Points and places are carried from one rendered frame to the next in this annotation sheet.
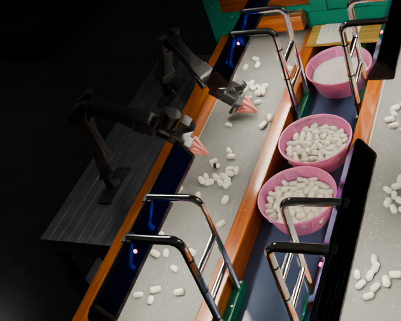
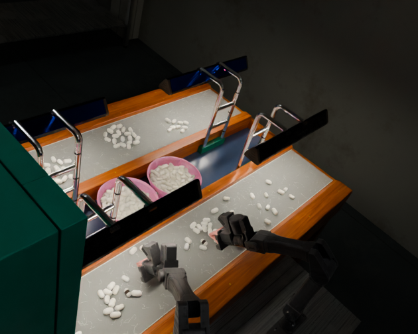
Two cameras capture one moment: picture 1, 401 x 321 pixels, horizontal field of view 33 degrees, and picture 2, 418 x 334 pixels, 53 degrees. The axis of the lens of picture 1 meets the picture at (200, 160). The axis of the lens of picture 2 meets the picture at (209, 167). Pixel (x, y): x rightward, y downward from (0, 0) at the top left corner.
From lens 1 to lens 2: 312 cm
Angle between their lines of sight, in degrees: 102
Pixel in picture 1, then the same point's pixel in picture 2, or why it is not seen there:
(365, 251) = (168, 136)
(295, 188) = (169, 186)
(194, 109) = not seen: hidden behind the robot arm
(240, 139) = not seen: hidden behind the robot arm
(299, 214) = (180, 171)
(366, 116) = (83, 185)
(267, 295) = (220, 167)
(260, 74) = (87, 320)
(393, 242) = (153, 130)
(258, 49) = not seen: outside the picture
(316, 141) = (126, 203)
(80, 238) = (324, 291)
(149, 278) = (282, 203)
